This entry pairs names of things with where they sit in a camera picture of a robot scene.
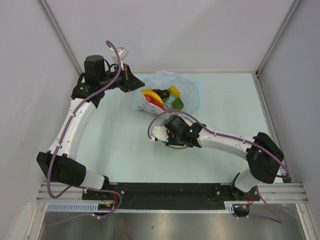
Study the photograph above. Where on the white slotted cable duct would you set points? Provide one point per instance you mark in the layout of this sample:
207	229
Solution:
135	207

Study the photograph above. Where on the white plate with red characters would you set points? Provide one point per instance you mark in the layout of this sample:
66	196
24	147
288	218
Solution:
176	127

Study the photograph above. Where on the left aluminium corner post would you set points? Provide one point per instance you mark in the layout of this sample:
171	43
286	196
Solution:
53	22

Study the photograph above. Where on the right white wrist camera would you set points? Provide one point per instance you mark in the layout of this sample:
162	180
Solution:
159	133

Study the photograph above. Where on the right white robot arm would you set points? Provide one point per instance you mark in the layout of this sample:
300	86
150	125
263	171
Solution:
263	156

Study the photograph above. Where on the yellow fake banana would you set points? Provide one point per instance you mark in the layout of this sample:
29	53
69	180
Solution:
153	95

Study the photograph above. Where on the aluminium corner post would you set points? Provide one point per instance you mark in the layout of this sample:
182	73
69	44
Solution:
279	34
53	22

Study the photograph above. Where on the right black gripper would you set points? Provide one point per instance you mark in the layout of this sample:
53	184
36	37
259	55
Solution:
170	142

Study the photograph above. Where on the aluminium frame front rail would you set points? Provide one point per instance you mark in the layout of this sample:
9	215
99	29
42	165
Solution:
277	193

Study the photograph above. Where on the dark brown fake fruit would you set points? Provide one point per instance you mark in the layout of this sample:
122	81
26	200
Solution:
163	94

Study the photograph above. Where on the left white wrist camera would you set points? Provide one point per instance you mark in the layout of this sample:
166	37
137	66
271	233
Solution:
121	52

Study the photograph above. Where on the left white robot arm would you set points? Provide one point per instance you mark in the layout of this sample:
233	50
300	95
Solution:
59	163

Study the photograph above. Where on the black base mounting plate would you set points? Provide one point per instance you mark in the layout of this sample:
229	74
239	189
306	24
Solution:
133	192

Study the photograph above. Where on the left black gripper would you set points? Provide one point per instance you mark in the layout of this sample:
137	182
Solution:
130	82

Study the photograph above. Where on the green fake fruit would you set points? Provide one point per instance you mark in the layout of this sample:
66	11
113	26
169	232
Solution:
177	104

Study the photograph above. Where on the light blue plastic bag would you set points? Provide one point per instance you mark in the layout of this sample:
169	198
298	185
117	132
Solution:
190	93

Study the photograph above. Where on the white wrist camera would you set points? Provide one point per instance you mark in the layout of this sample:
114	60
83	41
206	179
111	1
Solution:
121	52
159	133

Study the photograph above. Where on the red fake apple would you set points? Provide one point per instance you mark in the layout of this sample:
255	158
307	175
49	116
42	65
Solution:
153	101

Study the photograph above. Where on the right aluminium corner post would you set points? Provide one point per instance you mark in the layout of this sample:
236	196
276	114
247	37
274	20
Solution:
279	34

